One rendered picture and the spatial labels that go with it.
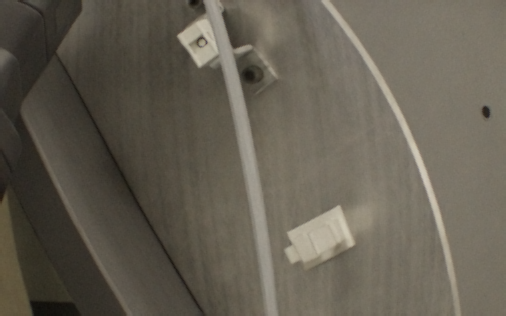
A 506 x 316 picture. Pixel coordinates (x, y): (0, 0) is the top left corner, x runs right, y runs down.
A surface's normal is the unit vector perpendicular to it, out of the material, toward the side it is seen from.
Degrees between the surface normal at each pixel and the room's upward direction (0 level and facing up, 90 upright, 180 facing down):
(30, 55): 123
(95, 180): 59
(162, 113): 90
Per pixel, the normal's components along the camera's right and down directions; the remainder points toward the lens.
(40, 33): 0.85, 0.50
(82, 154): 0.70, -0.51
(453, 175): -0.47, 0.20
